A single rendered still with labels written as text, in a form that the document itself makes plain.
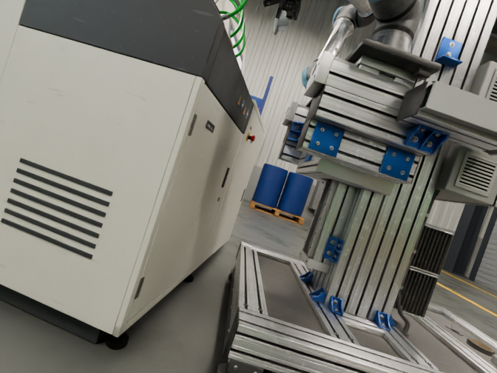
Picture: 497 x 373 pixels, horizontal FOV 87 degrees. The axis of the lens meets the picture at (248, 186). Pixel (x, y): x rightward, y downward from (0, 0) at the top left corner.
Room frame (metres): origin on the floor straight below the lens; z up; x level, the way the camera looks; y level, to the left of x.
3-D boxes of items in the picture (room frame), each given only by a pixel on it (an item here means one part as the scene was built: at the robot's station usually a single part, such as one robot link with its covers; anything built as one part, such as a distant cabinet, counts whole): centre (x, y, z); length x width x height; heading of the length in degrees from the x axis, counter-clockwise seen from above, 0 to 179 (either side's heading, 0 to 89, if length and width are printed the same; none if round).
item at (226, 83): (1.03, 0.18, 0.87); 0.62 x 0.04 x 0.16; 172
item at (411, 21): (0.83, -0.27, 1.20); 0.13 x 0.12 x 0.14; 139
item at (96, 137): (1.07, 0.44, 0.39); 0.70 x 0.58 x 0.79; 172
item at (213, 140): (1.03, 0.16, 0.44); 0.65 x 0.02 x 0.68; 172
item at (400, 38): (0.83, -0.28, 1.09); 0.15 x 0.15 x 0.10
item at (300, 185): (6.02, -0.76, 0.51); 1.20 x 0.85 x 1.02; 90
